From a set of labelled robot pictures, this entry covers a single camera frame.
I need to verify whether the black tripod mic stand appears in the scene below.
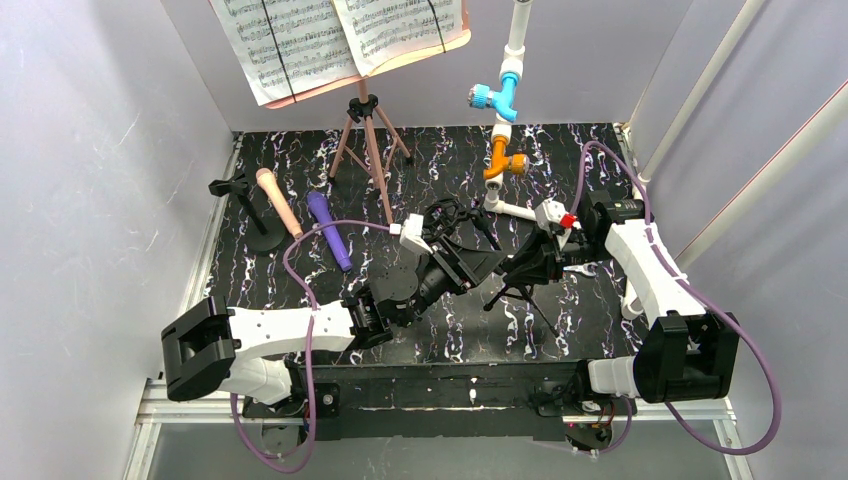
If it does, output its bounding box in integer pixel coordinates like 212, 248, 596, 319
422, 198, 561, 336

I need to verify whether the purple microphone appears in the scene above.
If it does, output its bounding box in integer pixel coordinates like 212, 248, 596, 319
306, 191, 352, 272

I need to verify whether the black round-base mic stand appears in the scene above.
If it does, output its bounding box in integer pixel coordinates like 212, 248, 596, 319
208, 173, 287, 255

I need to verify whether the pink microphone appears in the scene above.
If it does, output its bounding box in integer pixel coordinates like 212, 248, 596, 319
256, 168, 304, 239

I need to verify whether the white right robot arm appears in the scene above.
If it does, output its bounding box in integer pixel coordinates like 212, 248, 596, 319
500, 190, 739, 403

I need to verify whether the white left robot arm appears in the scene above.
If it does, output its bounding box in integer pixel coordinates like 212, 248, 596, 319
161, 240, 507, 405

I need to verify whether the silver open-end wrench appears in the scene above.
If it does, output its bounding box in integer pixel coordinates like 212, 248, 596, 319
565, 262, 598, 278

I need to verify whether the orange pipe valve fitting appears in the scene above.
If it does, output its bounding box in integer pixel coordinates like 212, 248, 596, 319
483, 135, 528, 180

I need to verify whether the pink tripod music stand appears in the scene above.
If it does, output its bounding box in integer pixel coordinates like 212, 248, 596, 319
328, 78, 413, 224

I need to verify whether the sheet music book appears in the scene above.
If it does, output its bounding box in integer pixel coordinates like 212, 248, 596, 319
210, 0, 471, 106

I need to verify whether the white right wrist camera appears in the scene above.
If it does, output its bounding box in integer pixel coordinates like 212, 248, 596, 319
533, 198, 579, 248

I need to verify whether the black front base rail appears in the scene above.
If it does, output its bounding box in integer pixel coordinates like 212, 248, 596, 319
241, 358, 654, 444

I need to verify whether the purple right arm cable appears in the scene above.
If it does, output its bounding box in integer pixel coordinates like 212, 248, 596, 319
570, 140, 783, 458

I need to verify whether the white PVC pipe frame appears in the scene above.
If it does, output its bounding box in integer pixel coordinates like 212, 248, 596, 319
482, 0, 651, 319

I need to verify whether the white wall pipe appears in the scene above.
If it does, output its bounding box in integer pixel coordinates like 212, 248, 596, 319
639, 0, 765, 184

